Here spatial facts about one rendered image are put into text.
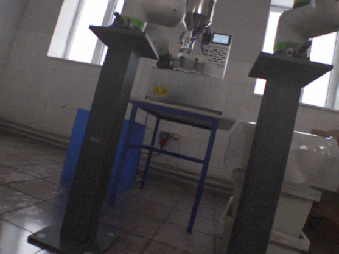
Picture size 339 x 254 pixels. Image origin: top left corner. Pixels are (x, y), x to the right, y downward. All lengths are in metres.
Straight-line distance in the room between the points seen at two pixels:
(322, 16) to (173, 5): 0.59
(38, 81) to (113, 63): 3.51
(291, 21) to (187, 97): 0.87
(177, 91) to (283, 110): 0.90
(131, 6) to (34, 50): 3.75
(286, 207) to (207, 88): 0.90
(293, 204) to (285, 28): 0.77
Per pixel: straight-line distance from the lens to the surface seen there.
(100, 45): 4.54
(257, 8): 3.90
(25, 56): 4.86
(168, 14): 1.13
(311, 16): 1.03
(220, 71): 1.93
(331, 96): 4.10
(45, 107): 4.29
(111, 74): 1.04
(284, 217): 1.24
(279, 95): 0.97
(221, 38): 2.03
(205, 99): 1.65
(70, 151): 2.09
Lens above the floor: 0.53
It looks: 3 degrees up
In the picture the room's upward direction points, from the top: 14 degrees clockwise
